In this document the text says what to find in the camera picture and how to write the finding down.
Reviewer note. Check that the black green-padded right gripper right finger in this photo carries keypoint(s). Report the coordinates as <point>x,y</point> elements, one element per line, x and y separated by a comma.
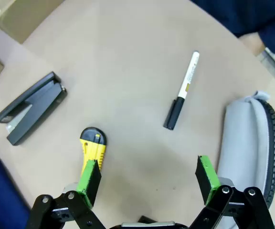
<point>208,179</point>

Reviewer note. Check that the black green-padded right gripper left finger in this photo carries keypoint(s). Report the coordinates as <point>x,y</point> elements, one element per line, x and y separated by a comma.
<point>89,181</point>

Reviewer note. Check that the yellow black utility knife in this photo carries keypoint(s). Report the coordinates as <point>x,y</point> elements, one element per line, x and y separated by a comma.
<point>93,145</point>

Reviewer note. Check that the small black block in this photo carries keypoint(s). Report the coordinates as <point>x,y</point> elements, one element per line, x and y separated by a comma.
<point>147,219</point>

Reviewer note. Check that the navy pencil case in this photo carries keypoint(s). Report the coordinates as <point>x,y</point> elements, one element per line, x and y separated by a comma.
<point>1,195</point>

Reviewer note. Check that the black stapler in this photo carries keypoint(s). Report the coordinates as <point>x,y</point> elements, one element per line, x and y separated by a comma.
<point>36,105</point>

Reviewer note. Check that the white marker with black cap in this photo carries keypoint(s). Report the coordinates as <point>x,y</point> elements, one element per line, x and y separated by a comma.
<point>186,86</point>

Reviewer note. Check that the cardboard box with divider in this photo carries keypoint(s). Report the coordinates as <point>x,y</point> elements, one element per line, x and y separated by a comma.
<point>32,16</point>

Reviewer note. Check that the person's left hand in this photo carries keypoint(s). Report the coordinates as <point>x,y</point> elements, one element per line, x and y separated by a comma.
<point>252,43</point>

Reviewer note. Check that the person in blue coat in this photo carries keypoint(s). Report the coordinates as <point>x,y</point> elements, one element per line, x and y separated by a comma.
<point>235,14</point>

